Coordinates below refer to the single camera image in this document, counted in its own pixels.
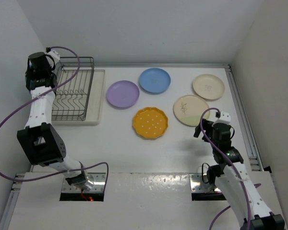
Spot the cream drip tray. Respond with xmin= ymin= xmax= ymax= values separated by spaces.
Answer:
xmin=52 ymin=69 xmax=106 ymax=126

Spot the metal base plate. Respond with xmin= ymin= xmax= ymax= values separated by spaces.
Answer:
xmin=61 ymin=172 xmax=106 ymax=193
xmin=189 ymin=173 xmax=221 ymax=193

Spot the grey wire dish rack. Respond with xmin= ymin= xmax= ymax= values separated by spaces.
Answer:
xmin=52 ymin=57 xmax=94 ymax=121

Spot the purple plate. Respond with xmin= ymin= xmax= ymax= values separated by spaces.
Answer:
xmin=106 ymin=80 xmax=140 ymax=109

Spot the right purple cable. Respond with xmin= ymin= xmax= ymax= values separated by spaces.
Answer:
xmin=200 ymin=107 xmax=262 ymax=230

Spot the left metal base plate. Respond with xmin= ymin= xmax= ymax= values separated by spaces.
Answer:
xmin=61 ymin=172 xmax=106 ymax=193

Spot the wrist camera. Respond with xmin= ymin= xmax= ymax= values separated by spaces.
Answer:
xmin=46 ymin=47 xmax=60 ymax=61
xmin=214 ymin=111 xmax=231 ymax=125

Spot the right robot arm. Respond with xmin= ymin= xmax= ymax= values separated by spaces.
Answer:
xmin=194 ymin=119 xmax=285 ymax=230

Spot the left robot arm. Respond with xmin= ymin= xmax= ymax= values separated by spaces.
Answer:
xmin=17 ymin=49 xmax=94 ymax=192

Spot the beige green leaf plate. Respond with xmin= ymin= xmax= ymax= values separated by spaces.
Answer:
xmin=173 ymin=95 xmax=209 ymax=127

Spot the cream plate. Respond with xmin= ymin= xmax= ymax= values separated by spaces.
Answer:
xmin=192 ymin=74 xmax=225 ymax=100

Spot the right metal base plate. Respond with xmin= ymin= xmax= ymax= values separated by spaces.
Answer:
xmin=189 ymin=173 xmax=221 ymax=193

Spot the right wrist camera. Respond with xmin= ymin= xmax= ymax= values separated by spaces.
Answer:
xmin=214 ymin=111 xmax=231 ymax=125

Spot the yellow polka dot plate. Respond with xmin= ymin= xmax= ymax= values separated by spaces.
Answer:
xmin=132 ymin=107 xmax=168 ymax=139

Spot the blue plate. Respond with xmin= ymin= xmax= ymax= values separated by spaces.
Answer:
xmin=139 ymin=68 xmax=171 ymax=94

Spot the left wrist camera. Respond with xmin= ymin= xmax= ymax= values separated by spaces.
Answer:
xmin=46 ymin=47 xmax=60 ymax=61

